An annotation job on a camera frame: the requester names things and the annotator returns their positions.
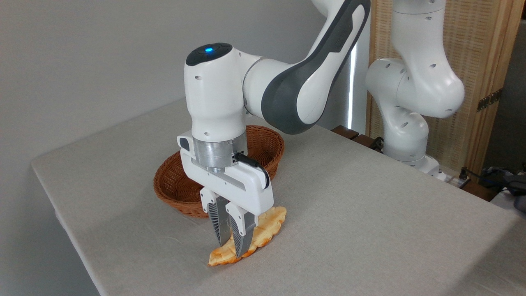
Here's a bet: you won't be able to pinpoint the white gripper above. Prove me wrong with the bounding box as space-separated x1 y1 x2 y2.
177 131 275 259

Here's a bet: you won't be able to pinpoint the grey tablecloth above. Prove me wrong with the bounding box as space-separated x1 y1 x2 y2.
31 88 526 296

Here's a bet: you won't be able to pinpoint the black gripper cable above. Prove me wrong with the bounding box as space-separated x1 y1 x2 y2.
234 153 271 190

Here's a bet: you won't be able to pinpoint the wooden rattan folding screen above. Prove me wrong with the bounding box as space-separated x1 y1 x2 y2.
365 0 526 174

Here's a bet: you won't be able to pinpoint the brown woven wicker basket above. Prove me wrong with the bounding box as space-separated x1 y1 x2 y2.
153 125 285 219

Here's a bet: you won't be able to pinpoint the black device with cables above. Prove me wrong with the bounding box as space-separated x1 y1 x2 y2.
460 164 526 213

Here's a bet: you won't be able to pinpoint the metal screen hinge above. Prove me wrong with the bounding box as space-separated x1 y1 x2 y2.
476 88 503 113

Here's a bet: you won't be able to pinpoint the leaf-shaped bread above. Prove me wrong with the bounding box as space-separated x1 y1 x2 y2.
207 206 288 267

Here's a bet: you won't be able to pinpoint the dark brown wooden blocks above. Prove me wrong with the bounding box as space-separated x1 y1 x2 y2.
331 125 383 152

